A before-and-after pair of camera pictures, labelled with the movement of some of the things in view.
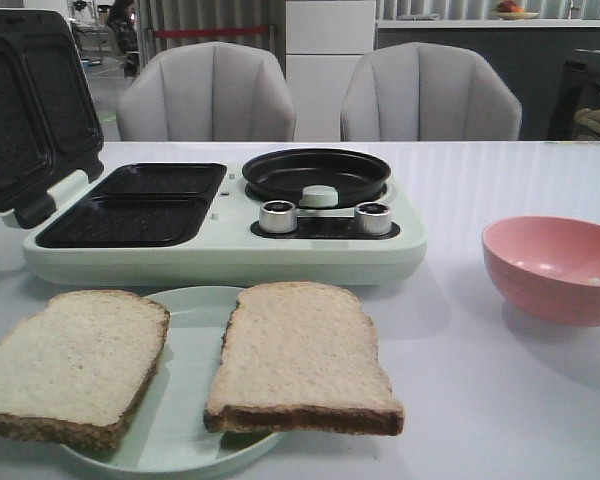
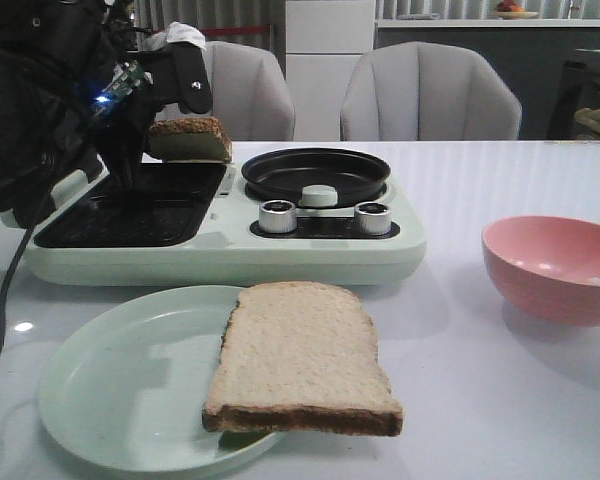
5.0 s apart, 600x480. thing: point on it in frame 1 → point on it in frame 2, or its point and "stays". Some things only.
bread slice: [71, 372] → [189, 139]
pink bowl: [558, 270] stays
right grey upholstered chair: [420, 91] stays
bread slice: [300, 357] stays
